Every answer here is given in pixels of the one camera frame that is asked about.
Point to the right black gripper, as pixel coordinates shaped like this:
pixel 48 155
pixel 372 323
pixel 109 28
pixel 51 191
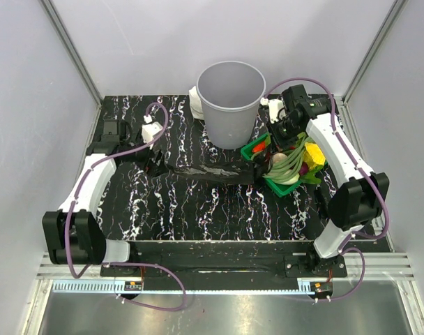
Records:
pixel 279 143

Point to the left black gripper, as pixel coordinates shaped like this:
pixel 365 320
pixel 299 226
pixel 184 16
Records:
pixel 152 169

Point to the grey plastic trash bin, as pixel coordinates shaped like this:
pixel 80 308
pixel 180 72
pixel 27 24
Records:
pixel 230 94

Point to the black plastic trash bag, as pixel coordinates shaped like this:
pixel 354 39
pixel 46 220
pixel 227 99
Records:
pixel 232 173

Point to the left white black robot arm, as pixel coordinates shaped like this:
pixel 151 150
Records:
pixel 73 227

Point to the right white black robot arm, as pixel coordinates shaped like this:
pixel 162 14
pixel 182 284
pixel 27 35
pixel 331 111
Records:
pixel 361 192

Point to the white toy mushroom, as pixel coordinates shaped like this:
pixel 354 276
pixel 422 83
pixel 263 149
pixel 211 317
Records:
pixel 279 159

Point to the orange toy carrot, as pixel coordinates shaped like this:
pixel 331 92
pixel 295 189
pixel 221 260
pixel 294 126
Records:
pixel 259 147

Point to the green toy bean bundle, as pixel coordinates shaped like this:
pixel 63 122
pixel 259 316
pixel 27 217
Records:
pixel 287 174

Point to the green toy leaf vegetable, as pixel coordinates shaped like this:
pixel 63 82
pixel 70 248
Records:
pixel 310 177

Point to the white crumpled paper towel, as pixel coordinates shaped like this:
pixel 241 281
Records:
pixel 195 104

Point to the green plastic vegetable basket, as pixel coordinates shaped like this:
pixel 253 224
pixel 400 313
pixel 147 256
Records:
pixel 270 150

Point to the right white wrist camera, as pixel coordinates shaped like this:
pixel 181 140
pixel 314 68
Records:
pixel 275 106

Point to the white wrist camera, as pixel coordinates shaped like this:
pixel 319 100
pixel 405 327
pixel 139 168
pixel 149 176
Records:
pixel 275 106
pixel 150 129

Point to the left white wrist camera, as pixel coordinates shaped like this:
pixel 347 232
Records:
pixel 150 129

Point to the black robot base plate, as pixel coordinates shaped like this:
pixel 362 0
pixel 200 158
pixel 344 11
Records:
pixel 225 266

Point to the aluminium frame rail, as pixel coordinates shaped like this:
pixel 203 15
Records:
pixel 69 46

